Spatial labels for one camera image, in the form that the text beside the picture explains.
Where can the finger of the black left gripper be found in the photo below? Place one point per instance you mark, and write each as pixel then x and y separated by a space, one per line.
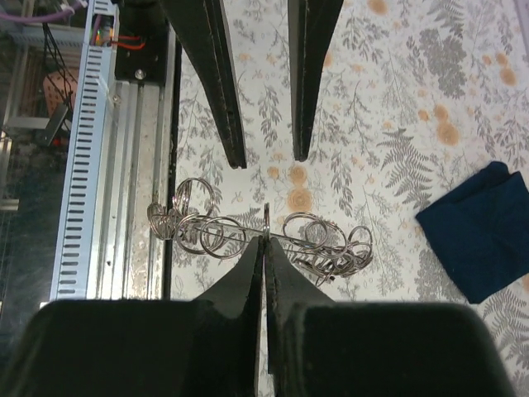
pixel 203 32
pixel 311 25

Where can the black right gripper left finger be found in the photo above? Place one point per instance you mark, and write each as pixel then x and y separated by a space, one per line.
pixel 203 347

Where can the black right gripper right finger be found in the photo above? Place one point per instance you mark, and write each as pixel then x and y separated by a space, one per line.
pixel 320 347

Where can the white slotted cable duct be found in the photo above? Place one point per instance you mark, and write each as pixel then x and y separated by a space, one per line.
pixel 75 233

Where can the dark blue folded cloth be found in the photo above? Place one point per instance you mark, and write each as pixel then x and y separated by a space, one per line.
pixel 479 231

